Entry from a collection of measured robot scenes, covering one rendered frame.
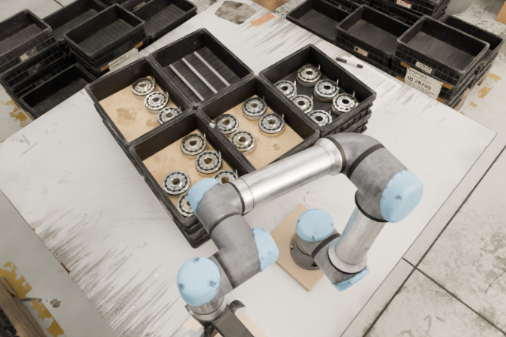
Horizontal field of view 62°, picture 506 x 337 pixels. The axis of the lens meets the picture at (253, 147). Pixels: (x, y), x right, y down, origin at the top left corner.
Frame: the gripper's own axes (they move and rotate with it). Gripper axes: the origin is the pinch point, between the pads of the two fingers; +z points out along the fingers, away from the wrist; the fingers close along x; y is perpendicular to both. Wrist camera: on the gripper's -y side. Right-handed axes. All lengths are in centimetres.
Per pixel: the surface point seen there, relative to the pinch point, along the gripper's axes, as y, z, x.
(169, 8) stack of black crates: 197, 71, -127
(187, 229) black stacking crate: 38.1, 22.8, -16.1
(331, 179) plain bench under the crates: 20, 40, -73
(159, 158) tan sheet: 71, 27, -29
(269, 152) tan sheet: 41, 27, -60
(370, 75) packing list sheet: 41, 40, -132
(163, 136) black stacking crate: 73, 20, -35
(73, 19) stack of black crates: 240, 71, -76
